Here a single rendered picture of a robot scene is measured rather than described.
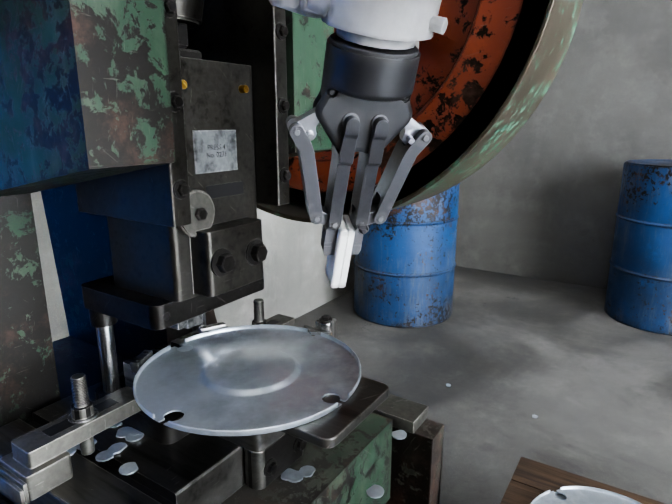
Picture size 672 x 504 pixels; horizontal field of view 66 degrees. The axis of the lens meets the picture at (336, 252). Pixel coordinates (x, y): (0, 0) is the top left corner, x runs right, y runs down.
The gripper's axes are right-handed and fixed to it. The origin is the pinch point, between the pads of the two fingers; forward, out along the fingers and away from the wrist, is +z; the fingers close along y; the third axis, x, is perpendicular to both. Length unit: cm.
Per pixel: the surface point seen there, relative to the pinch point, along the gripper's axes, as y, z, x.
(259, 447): -6.8, 27.6, -2.2
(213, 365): -12.0, 23.6, 8.1
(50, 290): -63, 91, 110
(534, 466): 58, 69, 14
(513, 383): 116, 131, 87
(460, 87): 24.9, -8.3, 31.1
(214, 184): -11.7, 1.9, 17.7
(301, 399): -2.2, 20.0, -1.6
